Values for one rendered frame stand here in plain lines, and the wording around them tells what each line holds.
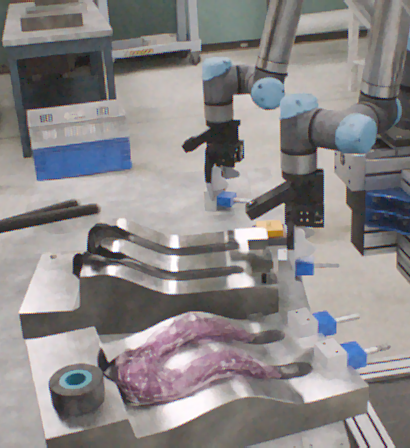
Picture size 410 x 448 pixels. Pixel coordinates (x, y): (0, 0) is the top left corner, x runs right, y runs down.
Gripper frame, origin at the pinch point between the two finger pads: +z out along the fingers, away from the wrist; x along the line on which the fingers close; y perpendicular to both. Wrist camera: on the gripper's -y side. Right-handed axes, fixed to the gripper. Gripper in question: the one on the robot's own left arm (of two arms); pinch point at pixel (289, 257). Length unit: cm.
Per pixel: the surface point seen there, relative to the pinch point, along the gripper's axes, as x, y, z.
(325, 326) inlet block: -30.0, 6.3, -1.7
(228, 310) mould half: -20.7, -11.7, 0.7
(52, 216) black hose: 20, -58, -1
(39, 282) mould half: -14, -51, -1
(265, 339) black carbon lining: -32.2, -4.3, -0.3
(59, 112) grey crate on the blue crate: 309, -148, 52
